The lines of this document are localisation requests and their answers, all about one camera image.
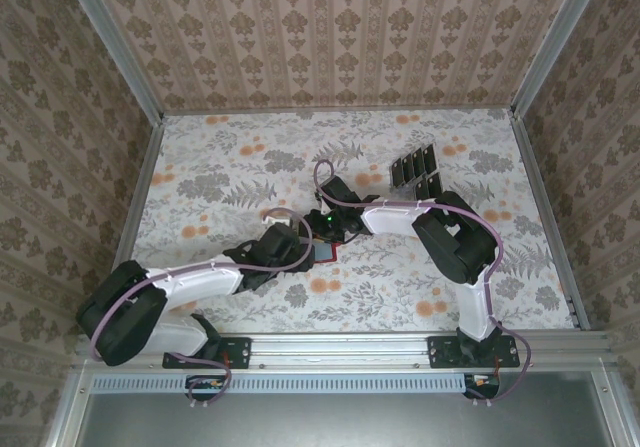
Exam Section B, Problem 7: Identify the floral patterned table cover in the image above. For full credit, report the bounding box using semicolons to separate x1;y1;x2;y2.
102;109;576;334

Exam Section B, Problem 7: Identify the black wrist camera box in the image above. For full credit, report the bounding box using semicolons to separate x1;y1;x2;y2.
319;176;359;208
260;209;302;264

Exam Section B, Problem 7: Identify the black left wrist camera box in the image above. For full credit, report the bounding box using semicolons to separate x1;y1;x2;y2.
260;209;302;264

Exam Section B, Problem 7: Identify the red square block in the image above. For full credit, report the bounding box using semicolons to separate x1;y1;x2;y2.
305;239;346;265

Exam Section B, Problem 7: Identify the aluminium side rail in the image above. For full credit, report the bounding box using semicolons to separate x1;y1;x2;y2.
509;114;591;332
94;116;166;336

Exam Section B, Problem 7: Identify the grey metal panel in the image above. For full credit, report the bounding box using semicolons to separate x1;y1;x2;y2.
44;369;640;447

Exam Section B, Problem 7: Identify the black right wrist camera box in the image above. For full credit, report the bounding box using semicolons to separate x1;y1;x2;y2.
319;176;359;208

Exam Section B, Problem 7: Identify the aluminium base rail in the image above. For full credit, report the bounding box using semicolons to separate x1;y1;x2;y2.
72;330;616;371

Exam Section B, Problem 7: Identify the aluminium frame post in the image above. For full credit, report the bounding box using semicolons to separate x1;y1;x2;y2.
509;0;611;121
57;0;166;123

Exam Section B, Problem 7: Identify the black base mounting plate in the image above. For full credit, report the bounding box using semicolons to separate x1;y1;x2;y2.
162;335;251;370
428;335;519;370

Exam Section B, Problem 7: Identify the black electronics box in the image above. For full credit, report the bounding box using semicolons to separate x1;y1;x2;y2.
184;374;227;402
462;372;502;401

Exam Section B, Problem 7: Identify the grey slotted cable duct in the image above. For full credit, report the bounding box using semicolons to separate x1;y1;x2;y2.
92;372;471;395

